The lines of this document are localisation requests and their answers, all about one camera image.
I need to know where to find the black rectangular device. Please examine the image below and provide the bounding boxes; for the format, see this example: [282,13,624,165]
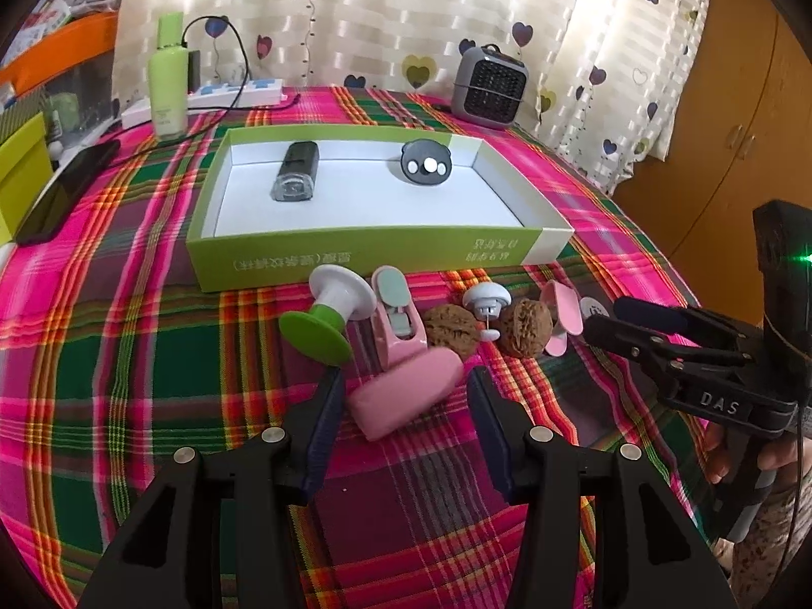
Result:
[272,141,320,202]

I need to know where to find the pink oval case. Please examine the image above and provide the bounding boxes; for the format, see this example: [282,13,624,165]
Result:
[346,350,464,442]

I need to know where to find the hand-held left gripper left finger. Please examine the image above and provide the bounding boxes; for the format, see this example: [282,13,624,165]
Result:
[79,364,347,609]

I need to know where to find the heart print curtain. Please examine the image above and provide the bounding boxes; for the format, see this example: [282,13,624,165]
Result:
[114,0,715,197]

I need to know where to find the white power strip blue sockets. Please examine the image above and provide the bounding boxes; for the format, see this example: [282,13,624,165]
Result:
[186,78,286,110]

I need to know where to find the person's right hand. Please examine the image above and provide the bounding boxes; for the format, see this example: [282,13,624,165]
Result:
[704,422,809,486]

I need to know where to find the wooden cabinet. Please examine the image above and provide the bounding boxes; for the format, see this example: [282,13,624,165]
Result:
[612,0,812,331]

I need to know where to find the orange shelf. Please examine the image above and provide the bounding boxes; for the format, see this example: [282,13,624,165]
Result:
[0,13,121,99]

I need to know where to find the small white hook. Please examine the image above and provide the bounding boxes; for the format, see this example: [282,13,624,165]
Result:
[462,283,512,340]

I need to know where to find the plain white power strip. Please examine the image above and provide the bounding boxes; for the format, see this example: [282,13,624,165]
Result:
[120,98,156,131]

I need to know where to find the green and white spool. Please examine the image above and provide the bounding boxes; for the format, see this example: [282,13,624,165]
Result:
[279,265,378,367]

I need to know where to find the pink plaid tablecloth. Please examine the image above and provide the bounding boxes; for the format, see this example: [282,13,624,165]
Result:
[0,84,724,609]

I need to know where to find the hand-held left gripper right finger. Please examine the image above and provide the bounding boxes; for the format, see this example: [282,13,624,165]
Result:
[466,364,740,609]

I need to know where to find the grey round panda clip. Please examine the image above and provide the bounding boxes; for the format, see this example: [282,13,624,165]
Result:
[399,140,453,186]

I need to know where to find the light green bottle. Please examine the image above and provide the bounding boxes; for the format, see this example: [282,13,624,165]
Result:
[148,13,190,141]

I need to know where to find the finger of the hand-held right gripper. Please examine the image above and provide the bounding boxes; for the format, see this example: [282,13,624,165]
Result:
[582,314,753,403]
[612,296,762,356]

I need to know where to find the black charging cable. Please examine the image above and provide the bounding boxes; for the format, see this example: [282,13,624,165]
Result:
[95,14,302,169]

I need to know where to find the person's right forearm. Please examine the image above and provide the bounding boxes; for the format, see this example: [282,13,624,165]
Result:
[729,476,812,609]

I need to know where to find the yellow-green storage box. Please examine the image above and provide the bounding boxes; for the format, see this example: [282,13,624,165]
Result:
[0,111,55,245]

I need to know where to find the brown walnut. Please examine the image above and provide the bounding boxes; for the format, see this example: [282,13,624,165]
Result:
[422,304,480,350]
[498,298,553,359]

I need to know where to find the grey mini heater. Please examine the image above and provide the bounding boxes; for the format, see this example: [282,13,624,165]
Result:
[452,43,530,129]

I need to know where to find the black smartphone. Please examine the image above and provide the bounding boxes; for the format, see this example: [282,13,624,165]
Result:
[14,140,121,247]

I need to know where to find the green cardboard box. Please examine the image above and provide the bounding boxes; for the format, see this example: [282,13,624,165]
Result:
[186,125,576,293]

